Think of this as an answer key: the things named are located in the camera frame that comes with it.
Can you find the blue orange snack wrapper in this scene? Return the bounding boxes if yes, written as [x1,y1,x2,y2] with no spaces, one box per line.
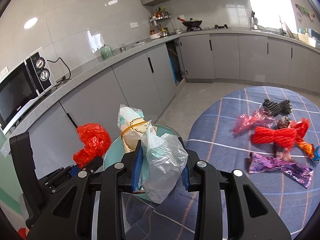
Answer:
[296,140,320,165]

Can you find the microwave oven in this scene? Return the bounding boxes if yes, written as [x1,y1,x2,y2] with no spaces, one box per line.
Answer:
[0,48,56,134]

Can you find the teal enamel basin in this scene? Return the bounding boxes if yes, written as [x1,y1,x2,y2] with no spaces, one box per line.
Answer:
[102,123,186,203]

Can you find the metal spice rack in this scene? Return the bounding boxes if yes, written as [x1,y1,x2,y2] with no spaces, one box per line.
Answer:
[149,6,171,40]

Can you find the black foam fruit net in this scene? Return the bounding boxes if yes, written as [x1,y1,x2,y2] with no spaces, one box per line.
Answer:
[263,99,292,117]

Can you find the white food packaging bag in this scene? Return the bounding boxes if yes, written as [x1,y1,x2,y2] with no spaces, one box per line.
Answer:
[118,105,151,153]

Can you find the pink cellophane wrapper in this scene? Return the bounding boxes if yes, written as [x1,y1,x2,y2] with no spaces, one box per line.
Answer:
[232,105,275,134]

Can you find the crumpled patterned cloth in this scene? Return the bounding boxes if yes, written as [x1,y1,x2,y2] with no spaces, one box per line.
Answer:
[276,116,291,129]

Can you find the red foam fruit net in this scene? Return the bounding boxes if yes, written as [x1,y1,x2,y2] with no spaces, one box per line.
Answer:
[251,127,297,148]

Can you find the blue plaid tablecloth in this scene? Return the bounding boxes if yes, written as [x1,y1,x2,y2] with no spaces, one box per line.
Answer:
[124,86,319,239]

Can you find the red plastic bag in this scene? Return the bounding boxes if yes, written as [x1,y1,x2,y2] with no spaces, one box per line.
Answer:
[73,123,112,168]

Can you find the grey kitchen cabinets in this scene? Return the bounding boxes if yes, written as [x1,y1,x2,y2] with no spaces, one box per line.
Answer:
[28,32,319,178]

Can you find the clear plastic bag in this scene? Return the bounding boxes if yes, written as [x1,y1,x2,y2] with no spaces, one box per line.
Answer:
[141,124,188,204]

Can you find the purple snack wrapper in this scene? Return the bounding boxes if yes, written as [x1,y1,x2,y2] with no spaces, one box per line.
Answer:
[248,152,313,189]

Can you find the black wok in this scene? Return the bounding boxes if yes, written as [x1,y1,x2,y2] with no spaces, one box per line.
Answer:
[177,17,202,31]

